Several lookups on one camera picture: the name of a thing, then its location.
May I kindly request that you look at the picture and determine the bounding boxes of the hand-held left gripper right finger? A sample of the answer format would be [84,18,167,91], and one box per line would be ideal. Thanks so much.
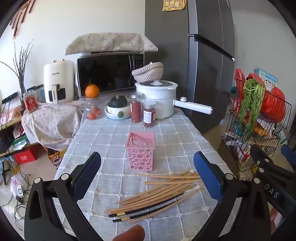
[191,151,271,241]

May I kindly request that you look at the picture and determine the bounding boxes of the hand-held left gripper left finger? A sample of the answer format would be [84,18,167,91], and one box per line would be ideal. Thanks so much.
[24,151,109,241]

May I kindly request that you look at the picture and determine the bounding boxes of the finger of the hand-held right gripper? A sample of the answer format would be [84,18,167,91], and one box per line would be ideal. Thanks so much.
[280,144,296,168]
[250,144,294,179]

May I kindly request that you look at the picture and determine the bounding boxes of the bunch of wooden chopsticks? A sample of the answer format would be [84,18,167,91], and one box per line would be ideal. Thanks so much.
[103,170,204,224]

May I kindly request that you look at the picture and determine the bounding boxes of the pink plastic chopstick basket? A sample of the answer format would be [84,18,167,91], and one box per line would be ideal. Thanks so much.
[125,132,156,172]

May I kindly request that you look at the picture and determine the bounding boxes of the black chopstick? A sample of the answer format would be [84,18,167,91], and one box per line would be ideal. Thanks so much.
[108,193,186,218]
[112,197,185,223]

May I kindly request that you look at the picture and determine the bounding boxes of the person's left hand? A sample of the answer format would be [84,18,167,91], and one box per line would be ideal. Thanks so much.
[112,225,145,241]

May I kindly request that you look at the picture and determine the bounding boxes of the green and white packet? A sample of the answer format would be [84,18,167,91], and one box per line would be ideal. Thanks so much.
[276,131,288,146]

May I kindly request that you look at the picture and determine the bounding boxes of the printed cardboard box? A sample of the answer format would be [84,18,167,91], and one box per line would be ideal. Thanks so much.
[48,149,67,168]

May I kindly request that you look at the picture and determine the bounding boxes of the large red plastic bag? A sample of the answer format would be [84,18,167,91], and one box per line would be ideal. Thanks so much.
[248,73,287,123]

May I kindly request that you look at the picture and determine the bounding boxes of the green leafy vegetable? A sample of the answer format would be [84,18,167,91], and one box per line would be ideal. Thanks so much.
[238,79,265,135]

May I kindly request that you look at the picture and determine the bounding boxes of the glass jar with tomatoes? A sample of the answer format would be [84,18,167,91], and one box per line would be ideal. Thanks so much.
[84,96,102,120]

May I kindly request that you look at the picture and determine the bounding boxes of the small floral tablecloth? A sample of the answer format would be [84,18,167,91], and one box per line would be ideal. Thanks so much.
[21,98,88,151]

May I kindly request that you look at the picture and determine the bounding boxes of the red box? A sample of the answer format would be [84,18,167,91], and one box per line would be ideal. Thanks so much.
[13,149,38,164]

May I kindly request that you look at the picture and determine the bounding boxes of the green pumpkin in bowl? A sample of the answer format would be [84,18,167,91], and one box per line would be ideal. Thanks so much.
[105,104,132,120]

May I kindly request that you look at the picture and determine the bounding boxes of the blue and white cardboard box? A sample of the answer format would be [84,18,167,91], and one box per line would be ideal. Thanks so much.
[253,67,278,92]

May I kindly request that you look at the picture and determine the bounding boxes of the dark green squash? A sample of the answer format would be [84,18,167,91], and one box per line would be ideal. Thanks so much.
[109,95,128,108]

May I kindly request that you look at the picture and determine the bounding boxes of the tall jar of red berries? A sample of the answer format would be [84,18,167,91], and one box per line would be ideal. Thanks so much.
[129,93,142,123]

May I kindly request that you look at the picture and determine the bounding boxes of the small red plastic bag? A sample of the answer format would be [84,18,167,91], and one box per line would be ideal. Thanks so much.
[235,69,246,93]

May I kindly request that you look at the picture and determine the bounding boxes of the orange fruit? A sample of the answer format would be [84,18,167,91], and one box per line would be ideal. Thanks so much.
[85,80,100,98]

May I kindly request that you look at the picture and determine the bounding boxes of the white electric pot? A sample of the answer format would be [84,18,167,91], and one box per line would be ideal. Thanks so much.
[135,80,213,120]

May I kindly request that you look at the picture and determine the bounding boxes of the nut jar with red label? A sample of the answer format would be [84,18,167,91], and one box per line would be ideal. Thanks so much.
[22,91,38,113]

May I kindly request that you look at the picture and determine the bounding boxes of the white air fryer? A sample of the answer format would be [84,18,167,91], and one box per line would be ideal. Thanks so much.
[43,60,75,104]

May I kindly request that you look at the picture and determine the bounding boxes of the black microwave oven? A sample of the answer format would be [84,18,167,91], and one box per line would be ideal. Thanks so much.
[76,52,145,98]

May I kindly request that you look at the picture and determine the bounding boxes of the grey refrigerator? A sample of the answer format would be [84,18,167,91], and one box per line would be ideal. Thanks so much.
[145,0,236,134]

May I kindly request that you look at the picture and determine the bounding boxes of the dried branches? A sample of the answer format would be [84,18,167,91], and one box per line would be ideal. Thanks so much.
[0,39,34,93]

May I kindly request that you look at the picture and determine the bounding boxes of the floral cover cloth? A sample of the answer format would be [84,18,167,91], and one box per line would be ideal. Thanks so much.
[65,33,159,55]

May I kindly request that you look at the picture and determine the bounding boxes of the yellow printed paper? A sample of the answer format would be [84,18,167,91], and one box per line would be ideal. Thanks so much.
[162,0,187,11]

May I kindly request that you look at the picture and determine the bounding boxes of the black wire rack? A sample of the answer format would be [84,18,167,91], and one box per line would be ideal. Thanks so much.
[217,77,292,179]

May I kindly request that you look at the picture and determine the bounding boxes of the black power cable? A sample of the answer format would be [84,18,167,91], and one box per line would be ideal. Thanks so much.
[0,162,30,220]

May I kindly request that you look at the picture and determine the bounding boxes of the woven rope basket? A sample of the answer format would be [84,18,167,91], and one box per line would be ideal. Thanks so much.
[132,62,164,82]

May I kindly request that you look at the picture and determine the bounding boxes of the red wall decoration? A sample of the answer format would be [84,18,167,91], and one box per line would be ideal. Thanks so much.
[10,0,35,39]

